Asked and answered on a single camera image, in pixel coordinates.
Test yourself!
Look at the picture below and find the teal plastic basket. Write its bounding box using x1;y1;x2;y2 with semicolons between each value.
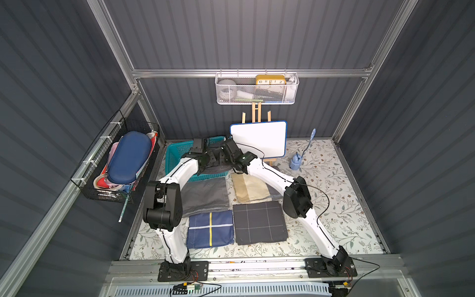
165;141;228;182

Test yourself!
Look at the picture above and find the beige grey pillowcase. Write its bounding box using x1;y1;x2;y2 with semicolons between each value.
231;173;283;204

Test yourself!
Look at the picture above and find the dark grey checked pillowcase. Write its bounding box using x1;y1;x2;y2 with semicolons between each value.
233;201;288;245
202;165;232;174

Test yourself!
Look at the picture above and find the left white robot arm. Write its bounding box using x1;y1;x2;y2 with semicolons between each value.
143;139;221;265

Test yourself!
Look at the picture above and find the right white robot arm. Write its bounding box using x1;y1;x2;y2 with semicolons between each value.
220;138;350;276

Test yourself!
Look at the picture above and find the plain grey folded pillowcase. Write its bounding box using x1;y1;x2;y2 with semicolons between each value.
181;177;230;217

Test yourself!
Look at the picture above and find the navy yellow-stripe folded pillowcase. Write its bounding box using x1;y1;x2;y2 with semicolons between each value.
186;210;235;249

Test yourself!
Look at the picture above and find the blue desk lamp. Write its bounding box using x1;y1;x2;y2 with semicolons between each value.
289;129;316;171

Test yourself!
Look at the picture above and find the white tape roll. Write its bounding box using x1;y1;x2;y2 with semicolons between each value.
216;79;237;100

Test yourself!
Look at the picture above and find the blue padded case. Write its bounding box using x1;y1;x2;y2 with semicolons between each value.
107;131;152;184

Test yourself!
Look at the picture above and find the yellow clock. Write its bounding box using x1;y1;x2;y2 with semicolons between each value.
256;74;287;85

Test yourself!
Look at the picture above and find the floral table mat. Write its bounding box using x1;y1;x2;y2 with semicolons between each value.
129;139;385;260

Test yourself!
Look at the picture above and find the white board blue frame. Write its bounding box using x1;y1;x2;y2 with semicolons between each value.
230;121;288;158

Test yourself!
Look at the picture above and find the white wire wall basket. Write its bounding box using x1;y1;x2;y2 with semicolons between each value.
215;71;300;105

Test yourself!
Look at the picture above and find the black wire side basket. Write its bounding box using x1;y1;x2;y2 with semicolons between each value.
72;117;160;204

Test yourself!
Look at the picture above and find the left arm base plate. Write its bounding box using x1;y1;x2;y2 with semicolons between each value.
157;261;209;282

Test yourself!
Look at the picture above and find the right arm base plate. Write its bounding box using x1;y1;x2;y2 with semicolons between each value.
304;257;358;279

